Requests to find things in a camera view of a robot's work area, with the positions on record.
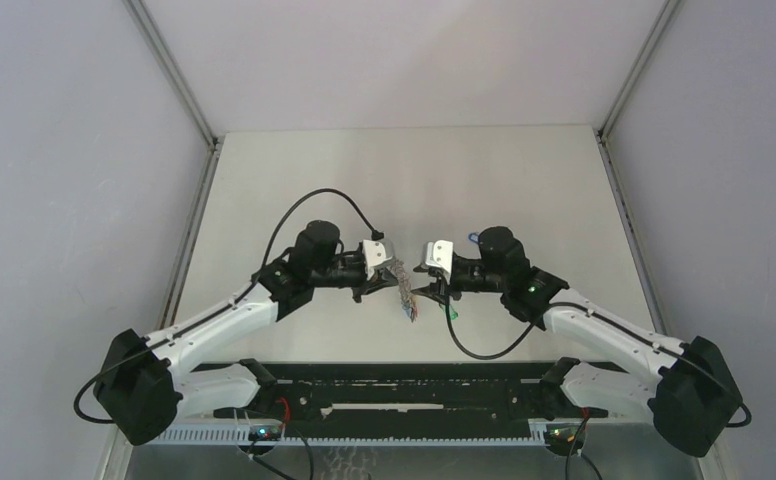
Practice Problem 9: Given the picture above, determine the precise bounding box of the large keyring with key tags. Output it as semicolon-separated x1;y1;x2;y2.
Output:
389;259;418;323

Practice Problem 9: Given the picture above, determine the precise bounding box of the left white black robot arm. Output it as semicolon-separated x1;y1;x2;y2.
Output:
92;220;398;446

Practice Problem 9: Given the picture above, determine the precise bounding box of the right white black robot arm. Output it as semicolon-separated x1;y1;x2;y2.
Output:
416;226;752;458

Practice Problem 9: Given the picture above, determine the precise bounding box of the left circuit board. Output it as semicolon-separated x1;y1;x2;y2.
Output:
248;425;284;443

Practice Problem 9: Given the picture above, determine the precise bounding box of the circuit board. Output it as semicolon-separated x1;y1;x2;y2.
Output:
544;426;584;457
248;425;284;443

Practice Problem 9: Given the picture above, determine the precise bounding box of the right circuit board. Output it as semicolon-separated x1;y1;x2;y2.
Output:
544;426;584;457

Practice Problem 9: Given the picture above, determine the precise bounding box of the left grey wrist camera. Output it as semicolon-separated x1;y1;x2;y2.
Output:
361;239;395;280

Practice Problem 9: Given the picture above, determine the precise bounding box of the left black camera cable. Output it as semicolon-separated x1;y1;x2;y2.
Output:
73;188;387;425

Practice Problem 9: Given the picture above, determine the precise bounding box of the black camera cable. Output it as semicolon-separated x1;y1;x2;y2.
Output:
73;188;387;425
442;291;754;429

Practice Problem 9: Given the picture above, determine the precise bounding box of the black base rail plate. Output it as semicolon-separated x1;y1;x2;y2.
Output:
212;360;609;441

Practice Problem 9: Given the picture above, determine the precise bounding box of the white slotted cable duct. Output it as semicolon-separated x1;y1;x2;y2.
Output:
162;423;552;447

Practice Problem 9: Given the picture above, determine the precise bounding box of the right aluminium frame post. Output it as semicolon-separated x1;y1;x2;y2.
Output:
594;0;685;333

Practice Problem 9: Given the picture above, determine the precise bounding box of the aluminium frame post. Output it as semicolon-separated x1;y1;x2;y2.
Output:
594;0;685;333
123;0;220;327

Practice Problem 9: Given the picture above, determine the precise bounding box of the right black camera cable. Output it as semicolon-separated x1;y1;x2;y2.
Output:
442;291;754;429

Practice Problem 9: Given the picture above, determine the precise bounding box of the left aluminium frame post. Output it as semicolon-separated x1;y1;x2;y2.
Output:
123;0;220;327

